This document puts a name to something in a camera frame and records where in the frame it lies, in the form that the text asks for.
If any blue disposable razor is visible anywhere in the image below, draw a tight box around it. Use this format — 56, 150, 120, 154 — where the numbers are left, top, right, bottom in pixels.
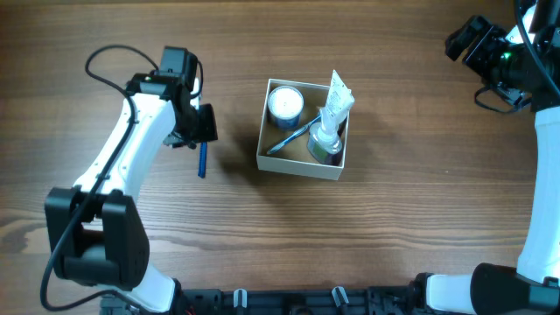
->
198, 142, 207, 179

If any blue jar white lid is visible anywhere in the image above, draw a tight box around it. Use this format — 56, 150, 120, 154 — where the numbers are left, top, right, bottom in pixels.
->
267, 86, 304, 130

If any blue white toothbrush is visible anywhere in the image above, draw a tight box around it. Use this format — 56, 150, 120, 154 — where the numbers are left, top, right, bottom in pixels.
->
266, 115, 321, 155

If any clear blue spray bottle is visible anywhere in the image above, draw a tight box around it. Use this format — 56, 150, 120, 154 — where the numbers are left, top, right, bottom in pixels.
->
307, 108, 343, 166

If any white cosmetic tube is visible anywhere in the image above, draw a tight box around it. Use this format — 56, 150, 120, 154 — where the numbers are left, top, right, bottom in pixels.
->
325, 70, 355, 124

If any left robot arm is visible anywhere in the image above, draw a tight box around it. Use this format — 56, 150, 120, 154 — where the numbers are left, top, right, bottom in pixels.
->
39, 46, 218, 314

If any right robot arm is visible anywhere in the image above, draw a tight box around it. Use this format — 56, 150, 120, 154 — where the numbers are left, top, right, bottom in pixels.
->
407, 1, 559, 314

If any white cardboard box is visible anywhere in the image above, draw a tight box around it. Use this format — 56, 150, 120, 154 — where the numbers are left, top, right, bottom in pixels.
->
256, 79, 349, 180

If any left black cable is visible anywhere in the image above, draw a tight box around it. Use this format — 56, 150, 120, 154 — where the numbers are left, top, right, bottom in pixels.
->
39, 44, 205, 312

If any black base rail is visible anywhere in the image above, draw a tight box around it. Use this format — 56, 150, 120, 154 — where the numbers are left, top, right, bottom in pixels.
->
100, 286, 421, 315

